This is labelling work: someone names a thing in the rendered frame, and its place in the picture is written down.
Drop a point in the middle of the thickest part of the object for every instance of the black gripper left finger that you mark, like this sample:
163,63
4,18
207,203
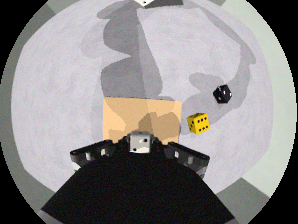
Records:
81,156

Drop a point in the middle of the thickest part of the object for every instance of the black die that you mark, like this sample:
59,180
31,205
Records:
222,94

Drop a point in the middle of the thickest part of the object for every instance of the yellow die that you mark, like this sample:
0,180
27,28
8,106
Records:
198,123

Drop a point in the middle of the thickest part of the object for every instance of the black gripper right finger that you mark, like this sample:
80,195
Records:
195,160

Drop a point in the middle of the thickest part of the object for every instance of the white die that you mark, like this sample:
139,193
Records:
140,141

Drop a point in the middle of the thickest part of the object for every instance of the tan flat mat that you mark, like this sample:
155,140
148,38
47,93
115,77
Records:
124,115

